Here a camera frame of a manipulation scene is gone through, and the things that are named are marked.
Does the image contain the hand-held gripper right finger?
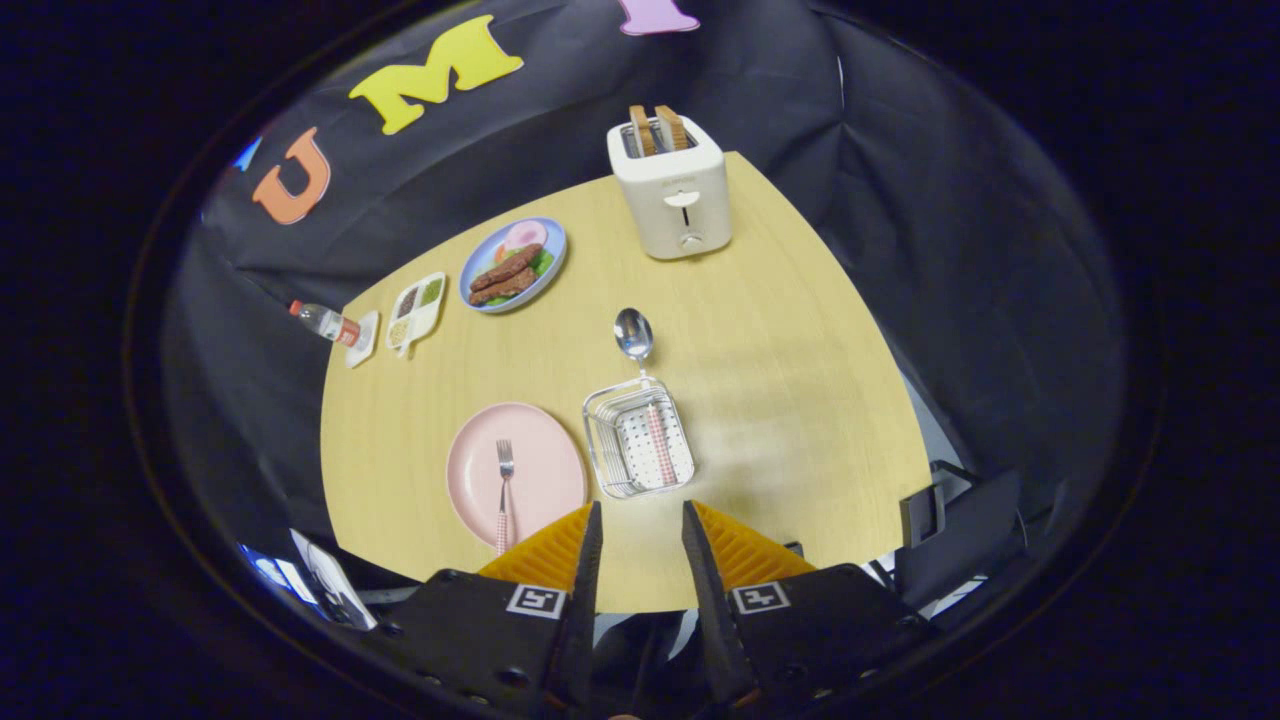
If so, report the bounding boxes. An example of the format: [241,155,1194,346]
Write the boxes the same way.
[682,500,936,713]

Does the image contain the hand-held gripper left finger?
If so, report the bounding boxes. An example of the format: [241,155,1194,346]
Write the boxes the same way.
[375,500,604,716]

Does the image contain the pink-checked handle fork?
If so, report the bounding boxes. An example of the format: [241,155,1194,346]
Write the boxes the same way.
[494,438,517,557]

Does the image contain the pink-checked handle spoon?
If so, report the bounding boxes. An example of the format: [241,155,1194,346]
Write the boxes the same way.
[613,307,679,488]

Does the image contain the pink plate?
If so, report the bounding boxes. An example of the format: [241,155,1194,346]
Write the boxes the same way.
[446,402,588,549]

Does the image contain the clear perforated basket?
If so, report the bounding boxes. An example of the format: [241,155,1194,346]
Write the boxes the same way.
[583,378,696,499]

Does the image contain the brown sausage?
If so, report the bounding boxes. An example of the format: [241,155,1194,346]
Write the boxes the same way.
[470,243,544,293]
[469,266,538,306]

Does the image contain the white divided condiment dish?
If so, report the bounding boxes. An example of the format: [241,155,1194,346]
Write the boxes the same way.
[385,272,447,358]

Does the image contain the white square coaster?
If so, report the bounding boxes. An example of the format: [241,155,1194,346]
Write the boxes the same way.
[345,310,381,369]

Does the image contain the green lettuce leaves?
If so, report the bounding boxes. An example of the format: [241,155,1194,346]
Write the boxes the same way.
[485,247,555,307]

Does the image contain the blue plate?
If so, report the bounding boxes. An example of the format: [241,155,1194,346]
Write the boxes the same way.
[459,217,568,314]

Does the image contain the clear red-label water bottle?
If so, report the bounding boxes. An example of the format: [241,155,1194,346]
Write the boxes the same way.
[290,300,363,347]

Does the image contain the white toaster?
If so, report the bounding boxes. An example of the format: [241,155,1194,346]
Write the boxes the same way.
[607,115,733,261]

